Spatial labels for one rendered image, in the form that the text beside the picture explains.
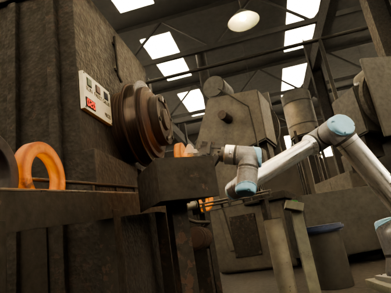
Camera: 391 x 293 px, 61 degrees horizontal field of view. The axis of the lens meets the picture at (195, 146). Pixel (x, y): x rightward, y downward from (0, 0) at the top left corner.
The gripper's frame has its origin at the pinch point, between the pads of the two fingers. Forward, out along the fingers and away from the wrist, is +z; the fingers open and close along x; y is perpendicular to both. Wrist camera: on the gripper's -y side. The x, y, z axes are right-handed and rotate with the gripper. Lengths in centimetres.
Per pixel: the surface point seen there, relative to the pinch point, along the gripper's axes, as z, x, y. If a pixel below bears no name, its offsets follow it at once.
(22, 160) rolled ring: 16, 81, -19
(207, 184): -21.9, 41.3, -16.4
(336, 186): -137, -408, 45
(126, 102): 30.9, 3.1, 23.8
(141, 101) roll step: 25.3, -2.1, 26.6
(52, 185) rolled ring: 17, 66, -23
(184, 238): -15, 35, -35
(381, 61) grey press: -169, -297, 200
